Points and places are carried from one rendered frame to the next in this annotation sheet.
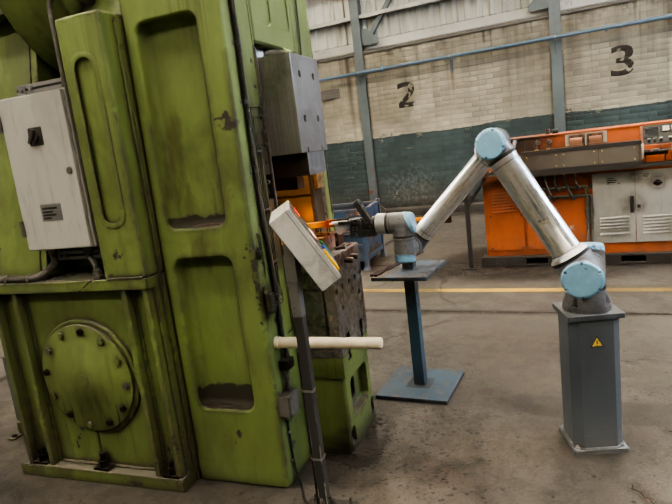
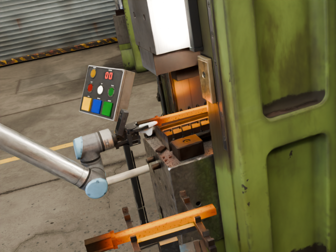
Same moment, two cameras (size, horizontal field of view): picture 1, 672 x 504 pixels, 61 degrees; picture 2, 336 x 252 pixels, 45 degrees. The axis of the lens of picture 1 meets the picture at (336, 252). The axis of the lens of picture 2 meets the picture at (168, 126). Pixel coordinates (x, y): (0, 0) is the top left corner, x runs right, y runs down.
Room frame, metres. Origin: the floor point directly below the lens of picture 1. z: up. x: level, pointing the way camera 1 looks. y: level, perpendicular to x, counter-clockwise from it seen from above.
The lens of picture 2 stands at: (3.88, -0.97, 1.72)
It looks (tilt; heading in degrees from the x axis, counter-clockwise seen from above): 23 degrees down; 143
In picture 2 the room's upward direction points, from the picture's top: 10 degrees counter-clockwise
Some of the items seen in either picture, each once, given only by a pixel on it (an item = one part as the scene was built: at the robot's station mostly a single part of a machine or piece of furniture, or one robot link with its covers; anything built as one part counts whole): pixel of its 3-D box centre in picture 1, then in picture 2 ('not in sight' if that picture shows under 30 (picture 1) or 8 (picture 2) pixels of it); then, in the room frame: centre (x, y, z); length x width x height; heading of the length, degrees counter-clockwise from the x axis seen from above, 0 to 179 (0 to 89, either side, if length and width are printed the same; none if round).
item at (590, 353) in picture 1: (589, 375); not in sight; (2.24, -1.00, 0.30); 0.22 x 0.22 x 0.60; 84
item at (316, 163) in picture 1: (274, 167); (191, 49); (2.57, 0.23, 1.32); 0.42 x 0.20 x 0.10; 69
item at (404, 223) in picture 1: (400, 223); (88, 146); (2.40, -0.29, 1.02); 0.12 x 0.09 x 0.10; 69
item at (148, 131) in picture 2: not in sight; (149, 129); (2.52, -0.04, 1.02); 0.09 x 0.03 x 0.06; 66
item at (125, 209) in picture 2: not in sight; (155, 204); (2.90, -0.33, 0.94); 0.23 x 0.06 x 0.02; 64
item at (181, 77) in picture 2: (270, 184); (204, 65); (2.61, 0.26, 1.24); 0.30 x 0.07 x 0.06; 69
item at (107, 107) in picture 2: not in sight; (107, 109); (2.05, 0.04, 1.01); 0.07 x 0.05 x 0.07; 4
